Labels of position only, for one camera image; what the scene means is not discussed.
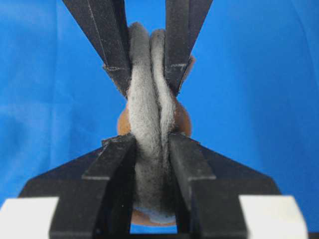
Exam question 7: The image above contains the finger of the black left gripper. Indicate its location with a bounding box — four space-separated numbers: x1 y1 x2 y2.
164 0 212 94
63 0 131 96

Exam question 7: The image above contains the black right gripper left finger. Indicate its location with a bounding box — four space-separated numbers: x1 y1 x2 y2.
19 134 136 239

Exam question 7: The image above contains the orange and white sponge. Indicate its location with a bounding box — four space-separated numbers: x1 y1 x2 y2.
118 22 191 226

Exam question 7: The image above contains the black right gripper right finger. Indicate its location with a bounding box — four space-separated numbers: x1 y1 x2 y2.
168 133 280 239

